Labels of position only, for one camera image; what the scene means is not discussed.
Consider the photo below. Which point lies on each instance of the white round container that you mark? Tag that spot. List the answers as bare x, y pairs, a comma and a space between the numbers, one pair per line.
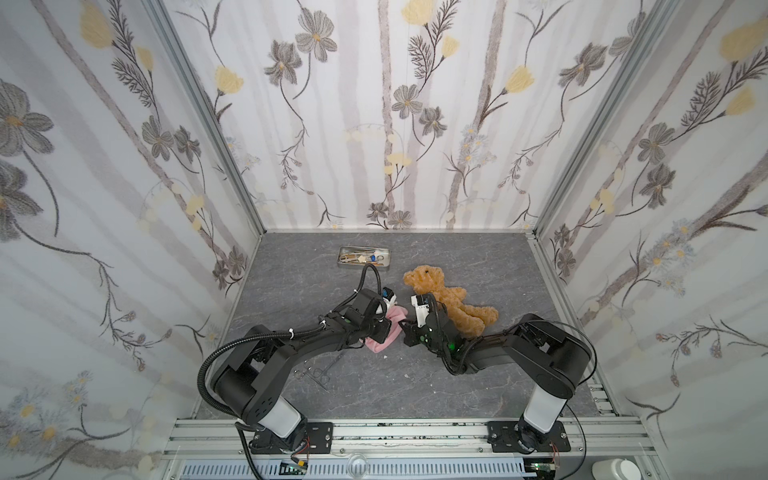
616, 469

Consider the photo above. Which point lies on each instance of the metal instrument tray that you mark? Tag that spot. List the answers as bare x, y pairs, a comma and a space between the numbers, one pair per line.
358, 256

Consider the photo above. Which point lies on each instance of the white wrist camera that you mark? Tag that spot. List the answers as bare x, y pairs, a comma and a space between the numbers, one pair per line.
388, 296
422, 309

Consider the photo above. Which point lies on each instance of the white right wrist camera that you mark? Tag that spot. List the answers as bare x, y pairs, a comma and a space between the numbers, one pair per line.
422, 309

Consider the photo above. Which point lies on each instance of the brown teddy bear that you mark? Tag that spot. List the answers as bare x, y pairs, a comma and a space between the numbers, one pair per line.
470, 321

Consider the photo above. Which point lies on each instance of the pink teddy hoodie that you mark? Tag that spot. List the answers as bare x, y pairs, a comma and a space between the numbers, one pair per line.
395, 313

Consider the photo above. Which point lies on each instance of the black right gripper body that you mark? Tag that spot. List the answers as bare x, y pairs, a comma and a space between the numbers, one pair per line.
417, 327

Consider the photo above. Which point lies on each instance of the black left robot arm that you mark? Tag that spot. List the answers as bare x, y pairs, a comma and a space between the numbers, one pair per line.
245, 378

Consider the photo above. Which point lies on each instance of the steel surgical scissors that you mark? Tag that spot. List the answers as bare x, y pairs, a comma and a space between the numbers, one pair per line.
319, 370

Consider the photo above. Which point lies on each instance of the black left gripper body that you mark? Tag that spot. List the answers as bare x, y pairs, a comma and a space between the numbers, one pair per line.
383, 327

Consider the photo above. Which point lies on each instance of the white perforated cable duct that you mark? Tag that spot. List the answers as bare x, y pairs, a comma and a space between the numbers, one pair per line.
397, 468

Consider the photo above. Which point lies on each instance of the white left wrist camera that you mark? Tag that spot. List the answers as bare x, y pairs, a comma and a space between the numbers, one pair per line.
388, 296

